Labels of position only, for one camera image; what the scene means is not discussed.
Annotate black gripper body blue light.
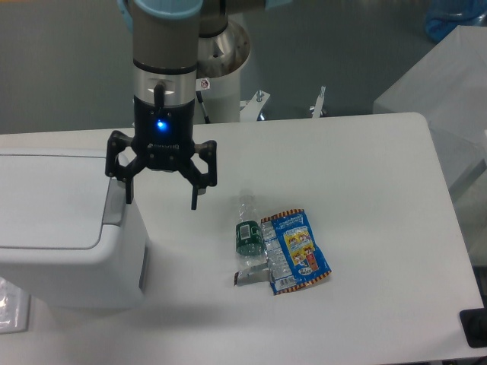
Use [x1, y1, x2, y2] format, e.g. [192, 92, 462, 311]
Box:
[131, 97, 195, 173]

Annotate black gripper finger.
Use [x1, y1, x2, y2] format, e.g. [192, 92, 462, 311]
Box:
[177, 140, 218, 210]
[105, 130, 147, 204]

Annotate white lidded trash can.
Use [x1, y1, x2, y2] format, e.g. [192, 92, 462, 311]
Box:
[1, 148, 149, 309]

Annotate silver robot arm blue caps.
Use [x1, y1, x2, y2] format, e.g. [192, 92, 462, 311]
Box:
[105, 1, 284, 209]

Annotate clear bottle green label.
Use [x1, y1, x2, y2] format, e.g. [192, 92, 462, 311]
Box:
[235, 190, 266, 271]

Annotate silver levelling foot bolt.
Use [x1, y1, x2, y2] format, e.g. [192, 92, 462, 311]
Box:
[309, 86, 327, 119]

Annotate small silver torn wrapper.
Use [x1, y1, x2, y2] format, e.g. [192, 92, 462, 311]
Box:
[234, 264, 270, 286]

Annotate blue snack bag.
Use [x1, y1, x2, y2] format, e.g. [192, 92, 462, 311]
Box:
[261, 209, 332, 295]

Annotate clear plastic tray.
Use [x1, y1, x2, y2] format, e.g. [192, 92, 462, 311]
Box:
[1, 278, 30, 335]

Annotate white side table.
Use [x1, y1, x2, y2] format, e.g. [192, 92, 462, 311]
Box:
[373, 26, 486, 186]

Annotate blue water jug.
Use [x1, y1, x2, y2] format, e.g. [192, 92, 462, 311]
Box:
[423, 0, 486, 43]

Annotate black device at table edge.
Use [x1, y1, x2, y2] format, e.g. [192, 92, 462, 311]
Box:
[460, 308, 486, 348]

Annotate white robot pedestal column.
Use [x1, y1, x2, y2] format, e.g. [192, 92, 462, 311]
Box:
[192, 45, 252, 125]

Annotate black cable on pedestal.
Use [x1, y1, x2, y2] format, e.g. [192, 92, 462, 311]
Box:
[194, 89, 211, 125]

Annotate white pedestal base frame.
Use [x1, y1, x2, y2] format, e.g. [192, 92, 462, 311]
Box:
[240, 90, 270, 122]

